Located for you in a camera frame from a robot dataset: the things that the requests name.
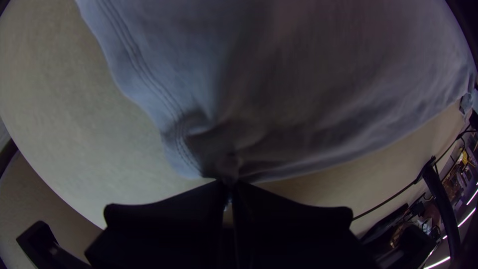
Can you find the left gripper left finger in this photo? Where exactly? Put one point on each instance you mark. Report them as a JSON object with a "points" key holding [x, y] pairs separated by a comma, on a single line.
{"points": [[168, 231]]}

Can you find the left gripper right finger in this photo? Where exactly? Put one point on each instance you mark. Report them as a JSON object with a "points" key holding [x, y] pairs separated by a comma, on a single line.
{"points": [[298, 235]]}

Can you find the light grey t-shirt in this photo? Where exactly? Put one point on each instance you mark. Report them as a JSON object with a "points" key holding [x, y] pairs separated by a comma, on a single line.
{"points": [[284, 82]]}

